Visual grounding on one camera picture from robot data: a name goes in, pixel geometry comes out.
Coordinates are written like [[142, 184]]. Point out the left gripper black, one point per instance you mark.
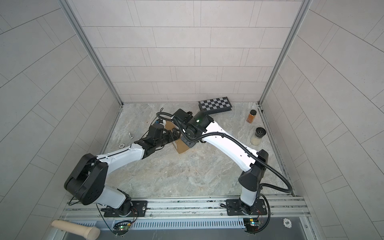
[[170, 138]]

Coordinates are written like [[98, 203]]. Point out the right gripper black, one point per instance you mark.
[[187, 142]]

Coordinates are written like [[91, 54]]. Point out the brown cardboard express box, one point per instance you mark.
[[179, 145]]

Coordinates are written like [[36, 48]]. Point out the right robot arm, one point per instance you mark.
[[243, 156]]

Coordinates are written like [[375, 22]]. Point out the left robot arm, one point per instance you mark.
[[87, 181]]

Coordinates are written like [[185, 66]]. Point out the black white chessboard box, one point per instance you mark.
[[217, 105]]

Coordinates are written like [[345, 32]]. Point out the orange spice bottle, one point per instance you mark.
[[251, 116]]

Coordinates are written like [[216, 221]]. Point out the white spice jar black lid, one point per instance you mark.
[[257, 137]]

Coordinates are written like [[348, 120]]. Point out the left green circuit board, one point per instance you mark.
[[122, 226]]

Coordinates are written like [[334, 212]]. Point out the green circuit board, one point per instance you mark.
[[122, 226], [251, 225]]

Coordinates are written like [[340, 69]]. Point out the right green circuit board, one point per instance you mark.
[[251, 225]]

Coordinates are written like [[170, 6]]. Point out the white round sticker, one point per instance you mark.
[[287, 223]]

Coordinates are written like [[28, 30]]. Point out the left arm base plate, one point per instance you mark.
[[129, 209]]

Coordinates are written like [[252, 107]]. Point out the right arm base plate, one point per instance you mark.
[[244, 207]]

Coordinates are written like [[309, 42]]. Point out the aluminium mounting rail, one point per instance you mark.
[[193, 208]]

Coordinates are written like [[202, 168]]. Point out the wooden handle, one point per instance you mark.
[[89, 233]]

